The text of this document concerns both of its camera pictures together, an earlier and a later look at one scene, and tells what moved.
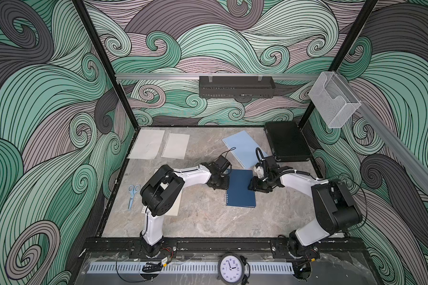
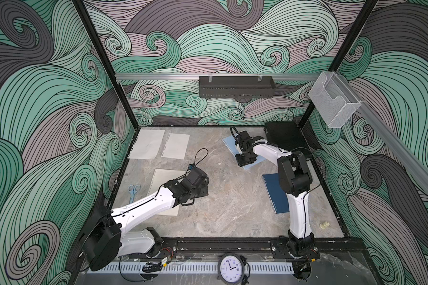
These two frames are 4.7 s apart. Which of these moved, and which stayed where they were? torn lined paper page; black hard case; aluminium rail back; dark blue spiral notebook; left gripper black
Moved: dark blue spiral notebook; left gripper black
Stayed: black hard case; aluminium rail back; torn lined paper page
